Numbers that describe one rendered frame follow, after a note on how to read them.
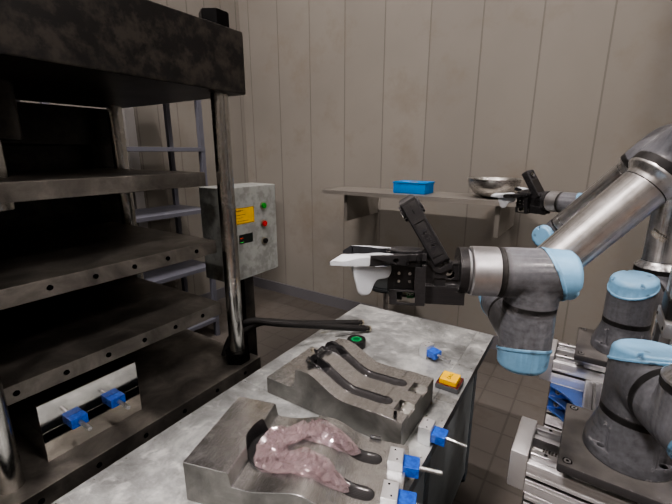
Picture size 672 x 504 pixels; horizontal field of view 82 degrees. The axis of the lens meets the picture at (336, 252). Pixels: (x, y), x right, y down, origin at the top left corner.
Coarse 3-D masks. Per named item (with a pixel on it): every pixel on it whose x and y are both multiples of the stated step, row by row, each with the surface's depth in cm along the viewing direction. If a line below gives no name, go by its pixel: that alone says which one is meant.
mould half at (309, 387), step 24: (336, 360) 131; (360, 360) 136; (288, 384) 129; (312, 384) 122; (336, 384) 122; (360, 384) 125; (384, 384) 124; (408, 384) 124; (432, 384) 127; (312, 408) 124; (336, 408) 118; (360, 408) 113; (384, 408) 112; (360, 432) 115; (384, 432) 110; (408, 432) 112
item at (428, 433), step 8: (424, 424) 111; (432, 424) 111; (424, 432) 109; (432, 432) 109; (440, 432) 109; (448, 432) 110; (424, 440) 110; (432, 440) 109; (440, 440) 108; (448, 440) 108
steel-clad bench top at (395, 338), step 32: (384, 320) 192; (416, 320) 192; (288, 352) 161; (384, 352) 161; (416, 352) 161; (448, 352) 161; (480, 352) 161; (256, 384) 139; (192, 416) 122; (288, 416) 122; (320, 416) 122; (448, 416) 122; (160, 448) 109; (192, 448) 109; (416, 448) 109; (96, 480) 98; (128, 480) 98; (160, 480) 98
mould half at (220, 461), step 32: (224, 416) 106; (256, 416) 106; (224, 448) 94; (288, 448) 98; (320, 448) 96; (384, 448) 102; (192, 480) 91; (224, 480) 88; (256, 480) 89; (288, 480) 87; (352, 480) 91
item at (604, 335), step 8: (608, 320) 113; (600, 328) 115; (608, 328) 113; (616, 328) 111; (624, 328) 109; (632, 328) 108; (640, 328) 108; (648, 328) 109; (592, 336) 118; (600, 336) 115; (608, 336) 112; (616, 336) 111; (624, 336) 109; (632, 336) 109; (640, 336) 108; (648, 336) 109; (592, 344) 117; (600, 344) 114; (608, 344) 112; (608, 352) 112
